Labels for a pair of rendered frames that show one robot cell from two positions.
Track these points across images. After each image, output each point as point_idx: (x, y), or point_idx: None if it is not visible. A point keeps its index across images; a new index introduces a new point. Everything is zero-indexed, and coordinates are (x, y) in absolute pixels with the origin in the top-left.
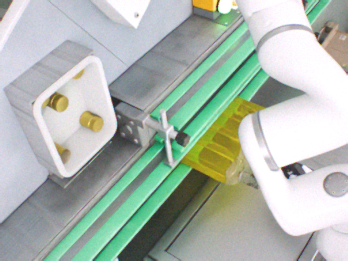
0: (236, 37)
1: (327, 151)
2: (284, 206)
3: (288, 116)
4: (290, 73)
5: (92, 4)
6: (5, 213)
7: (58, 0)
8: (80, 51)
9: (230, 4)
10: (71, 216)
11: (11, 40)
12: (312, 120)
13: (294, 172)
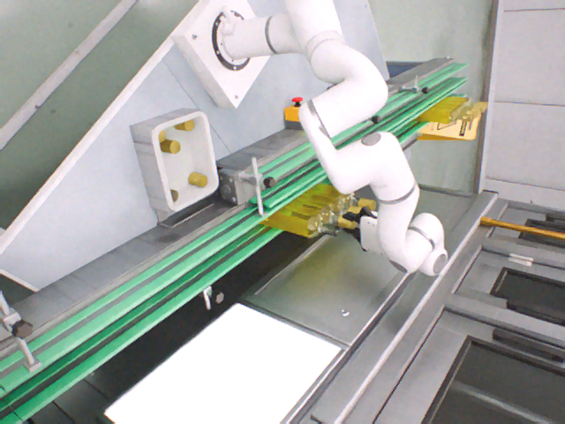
0: None
1: (361, 114)
2: (333, 158)
3: (330, 91)
4: (328, 61)
5: (203, 87)
6: (114, 243)
7: (177, 72)
8: (192, 110)
9: None
10: (173, 243)
11: (140, 89)
12: (346, 88)
13: None
